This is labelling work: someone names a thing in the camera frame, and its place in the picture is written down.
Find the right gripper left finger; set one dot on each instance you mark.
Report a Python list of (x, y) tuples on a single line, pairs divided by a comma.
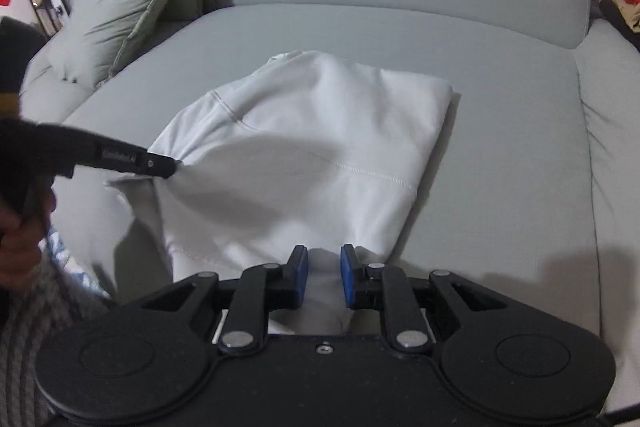
[(287, 283)]

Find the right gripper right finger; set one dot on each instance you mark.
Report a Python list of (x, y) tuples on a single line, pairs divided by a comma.
[(362, 282)]

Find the white hoodie garment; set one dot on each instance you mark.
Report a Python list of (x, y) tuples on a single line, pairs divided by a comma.
[(309, 149)]

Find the person's left hand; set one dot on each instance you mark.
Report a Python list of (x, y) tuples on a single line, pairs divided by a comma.
[(20, 238)]

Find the grey striped sleeve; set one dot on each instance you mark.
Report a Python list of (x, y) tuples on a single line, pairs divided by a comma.
[(59, 296)]

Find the grey sofa pillow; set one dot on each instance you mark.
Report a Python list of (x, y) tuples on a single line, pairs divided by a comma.
[(101, 37)]

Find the grey sofa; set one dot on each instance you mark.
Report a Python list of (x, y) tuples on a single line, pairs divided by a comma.
[(534, 187)]

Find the black folded garment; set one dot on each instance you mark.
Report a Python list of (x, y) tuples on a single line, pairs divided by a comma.
[(613, 16)]

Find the tan folded garment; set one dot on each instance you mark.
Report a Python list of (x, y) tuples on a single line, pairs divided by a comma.
[(630, 13)]

